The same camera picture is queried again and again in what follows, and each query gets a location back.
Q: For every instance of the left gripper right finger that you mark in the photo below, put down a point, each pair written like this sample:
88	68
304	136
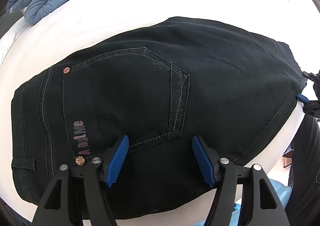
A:
212	165

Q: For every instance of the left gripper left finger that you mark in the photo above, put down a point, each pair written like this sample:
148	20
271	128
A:
78	193

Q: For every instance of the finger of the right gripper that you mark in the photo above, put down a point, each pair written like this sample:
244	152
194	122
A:
310	107
313	77

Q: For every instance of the black denim pants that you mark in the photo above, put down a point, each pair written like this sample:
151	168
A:
160	86

